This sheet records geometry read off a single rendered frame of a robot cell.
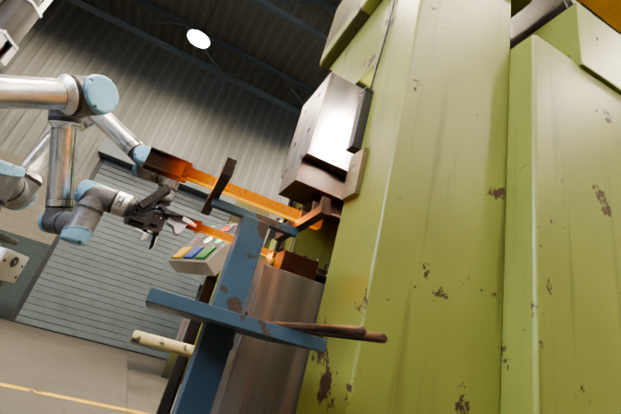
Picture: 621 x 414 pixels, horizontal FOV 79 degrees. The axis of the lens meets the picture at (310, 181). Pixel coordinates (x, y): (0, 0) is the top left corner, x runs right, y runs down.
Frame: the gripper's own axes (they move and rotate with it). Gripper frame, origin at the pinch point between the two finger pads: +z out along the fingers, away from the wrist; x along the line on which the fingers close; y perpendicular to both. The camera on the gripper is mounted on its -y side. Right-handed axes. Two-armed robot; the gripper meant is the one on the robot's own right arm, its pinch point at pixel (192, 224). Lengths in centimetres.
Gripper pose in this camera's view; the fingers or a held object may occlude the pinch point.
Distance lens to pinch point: 132.8
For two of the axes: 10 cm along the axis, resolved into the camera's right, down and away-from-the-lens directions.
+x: 4.1, -3.1, -8.6
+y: -2.5, 8.7, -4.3
